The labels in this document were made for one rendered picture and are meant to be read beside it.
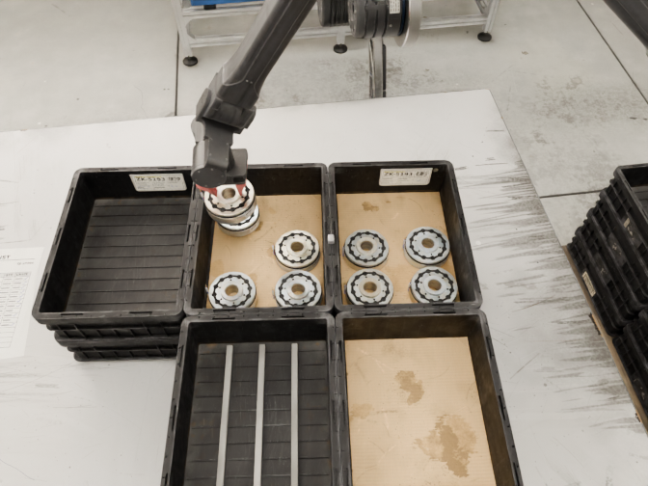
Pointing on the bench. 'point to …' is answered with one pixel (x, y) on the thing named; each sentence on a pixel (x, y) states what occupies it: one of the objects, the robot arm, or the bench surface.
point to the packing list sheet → (16, 297)
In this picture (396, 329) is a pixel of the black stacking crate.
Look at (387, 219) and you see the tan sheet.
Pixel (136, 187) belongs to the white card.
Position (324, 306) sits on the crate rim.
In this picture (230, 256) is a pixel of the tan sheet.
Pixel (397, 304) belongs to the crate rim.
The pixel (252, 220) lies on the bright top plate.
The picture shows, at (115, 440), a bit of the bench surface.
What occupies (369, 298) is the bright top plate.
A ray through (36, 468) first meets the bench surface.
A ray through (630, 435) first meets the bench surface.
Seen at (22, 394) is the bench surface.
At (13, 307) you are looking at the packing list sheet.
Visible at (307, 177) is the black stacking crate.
